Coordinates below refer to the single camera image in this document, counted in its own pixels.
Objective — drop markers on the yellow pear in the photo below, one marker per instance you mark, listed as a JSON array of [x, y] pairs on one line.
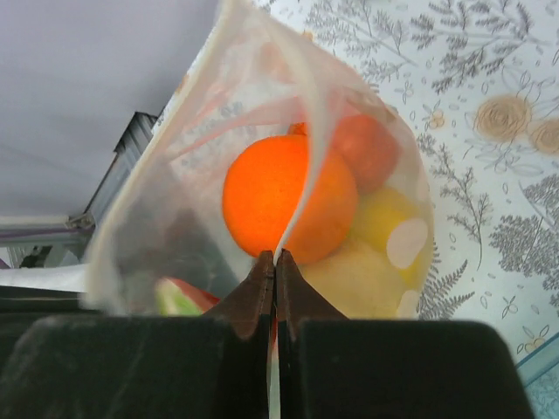
[[358, 281]]

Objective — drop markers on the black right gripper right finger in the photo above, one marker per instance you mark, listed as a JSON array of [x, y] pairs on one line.
[[393, 371]]

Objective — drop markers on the clear zip top bag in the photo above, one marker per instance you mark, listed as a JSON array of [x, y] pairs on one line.
[[256, 79]]

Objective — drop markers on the watermelon slice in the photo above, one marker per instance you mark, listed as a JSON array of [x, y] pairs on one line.
[[175, 297]]

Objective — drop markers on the clear blue glass tray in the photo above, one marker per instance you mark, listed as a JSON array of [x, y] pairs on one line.
[[539, 376]]

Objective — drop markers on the yellow lemon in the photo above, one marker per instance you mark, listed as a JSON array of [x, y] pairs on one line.
[[392, 225]]

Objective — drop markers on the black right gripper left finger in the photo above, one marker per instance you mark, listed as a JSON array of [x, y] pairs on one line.
[[216, 365]]

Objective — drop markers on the orange mandarin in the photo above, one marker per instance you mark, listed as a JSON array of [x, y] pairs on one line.
[[263, 187]]

